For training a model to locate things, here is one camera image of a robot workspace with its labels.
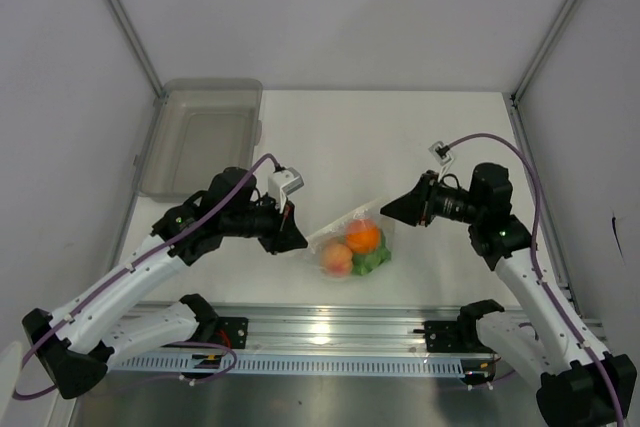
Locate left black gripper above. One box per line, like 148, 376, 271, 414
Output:
221, 191, 307, 255

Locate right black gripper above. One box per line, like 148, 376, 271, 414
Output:
380, 170, 483, 227

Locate peach fruit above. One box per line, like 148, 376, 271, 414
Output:
322, 243, 353, 277

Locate orange fruit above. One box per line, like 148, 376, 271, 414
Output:
345, 219, 381, 254

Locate clear zip top bag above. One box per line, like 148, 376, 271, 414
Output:
302, 197, 395, 280

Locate green plastic lettuce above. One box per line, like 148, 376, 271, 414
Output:
351, 233, 392, 276

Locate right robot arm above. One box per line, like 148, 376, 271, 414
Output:
380, 163, 637, 426

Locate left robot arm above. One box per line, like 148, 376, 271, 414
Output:
22, 166, 308, 400

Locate clear plastic container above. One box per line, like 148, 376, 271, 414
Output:
136, 78, 263, 202

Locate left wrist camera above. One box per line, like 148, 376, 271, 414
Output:
267, 166, 304, 213

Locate aluminium mounting rail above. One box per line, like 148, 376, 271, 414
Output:
114, 302, 614, 358

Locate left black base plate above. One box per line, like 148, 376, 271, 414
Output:
189, 317, 249, 350

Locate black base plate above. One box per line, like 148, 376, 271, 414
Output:
412, 316, 518, 354
189, 317, 249, 350

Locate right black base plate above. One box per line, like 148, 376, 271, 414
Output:
412, 316, 518, 354

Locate white slotted cable duct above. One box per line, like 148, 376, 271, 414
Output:
114, 352, 465, 378

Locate right aluminium frame post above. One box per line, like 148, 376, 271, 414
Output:
510, 0, 584, 107

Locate aluminium frame post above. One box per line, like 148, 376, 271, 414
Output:
510, 0, 584, 107
103, 0, 163, 98

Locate left aluminium frame post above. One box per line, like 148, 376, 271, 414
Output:
103, 0, 163, 98

